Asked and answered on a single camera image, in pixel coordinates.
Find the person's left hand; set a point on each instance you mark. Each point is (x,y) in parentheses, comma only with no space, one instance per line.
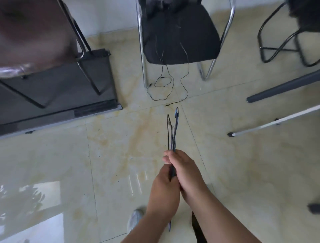
(163,192)

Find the person's right hand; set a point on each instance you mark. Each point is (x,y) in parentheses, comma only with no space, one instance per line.
(188,175)

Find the person's right fingers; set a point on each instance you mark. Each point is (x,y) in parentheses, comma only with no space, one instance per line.
(171,157)

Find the person's left fingers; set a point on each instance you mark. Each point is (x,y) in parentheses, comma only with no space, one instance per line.
(165,171)

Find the person's right forearm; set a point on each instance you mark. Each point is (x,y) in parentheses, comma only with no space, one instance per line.
(220,220)

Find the grey shoe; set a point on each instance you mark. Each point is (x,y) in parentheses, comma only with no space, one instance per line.
(135,219)

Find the black trouser leg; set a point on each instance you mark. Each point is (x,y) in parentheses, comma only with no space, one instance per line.
(198,231)

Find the white pole with black tip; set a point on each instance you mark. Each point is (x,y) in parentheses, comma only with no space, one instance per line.
(275,123)

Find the dark grey flat panel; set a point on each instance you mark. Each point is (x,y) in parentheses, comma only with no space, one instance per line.
(62,87)

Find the dark grey table leg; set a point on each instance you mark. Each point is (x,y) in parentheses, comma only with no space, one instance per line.
(285,87)

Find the black garment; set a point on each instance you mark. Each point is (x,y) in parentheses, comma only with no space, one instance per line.
(165,6)

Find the dark grey object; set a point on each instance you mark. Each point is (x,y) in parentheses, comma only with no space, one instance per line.
(314,209)

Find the brown round stool seat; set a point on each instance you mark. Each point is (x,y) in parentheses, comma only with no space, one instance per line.
(30,35)

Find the black padded chrome-frame chair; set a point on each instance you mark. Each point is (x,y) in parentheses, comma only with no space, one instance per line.
(180,37)

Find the black metal stand frame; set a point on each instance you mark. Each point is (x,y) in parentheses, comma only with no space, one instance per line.
(86,72)

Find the black metal frame chair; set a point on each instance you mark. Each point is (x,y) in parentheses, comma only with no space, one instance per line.
(280,48)

